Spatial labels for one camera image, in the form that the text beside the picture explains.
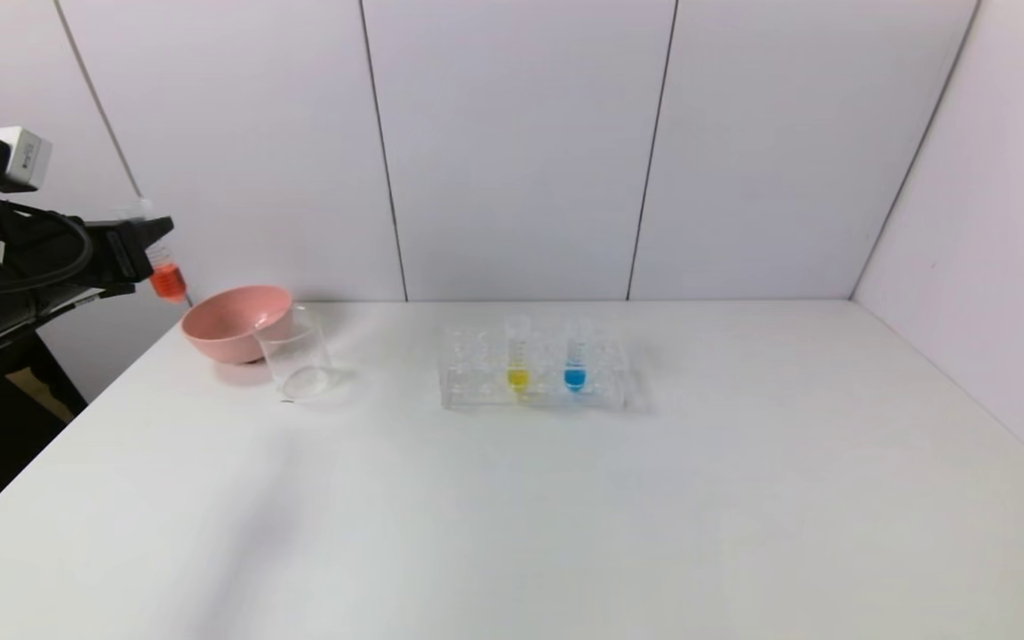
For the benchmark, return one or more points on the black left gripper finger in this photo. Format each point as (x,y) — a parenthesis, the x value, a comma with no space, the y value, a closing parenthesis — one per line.
(140,244)

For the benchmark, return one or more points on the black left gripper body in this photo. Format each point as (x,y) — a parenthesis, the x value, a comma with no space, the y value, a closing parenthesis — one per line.
(124,252)

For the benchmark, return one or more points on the red pigment test tube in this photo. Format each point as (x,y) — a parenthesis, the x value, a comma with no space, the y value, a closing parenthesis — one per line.
(168,281)

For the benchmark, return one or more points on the clear acrylic test tube rack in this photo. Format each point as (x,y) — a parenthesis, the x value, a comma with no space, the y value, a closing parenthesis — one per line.
(476,391)

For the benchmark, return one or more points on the yellow pigment test tube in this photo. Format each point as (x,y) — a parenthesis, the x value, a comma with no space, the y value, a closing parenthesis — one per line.
(518,378)

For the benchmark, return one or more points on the blue pigment test tube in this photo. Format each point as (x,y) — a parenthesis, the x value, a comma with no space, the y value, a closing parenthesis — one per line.
(574,377)

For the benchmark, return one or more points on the pink bowl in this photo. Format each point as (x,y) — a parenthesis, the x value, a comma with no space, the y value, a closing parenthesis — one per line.
(228,329)

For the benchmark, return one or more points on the clear glass beaker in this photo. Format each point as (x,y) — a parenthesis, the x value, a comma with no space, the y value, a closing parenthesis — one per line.
(299,373)

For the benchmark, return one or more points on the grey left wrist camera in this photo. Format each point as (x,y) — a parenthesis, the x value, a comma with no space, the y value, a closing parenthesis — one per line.
(19,160)

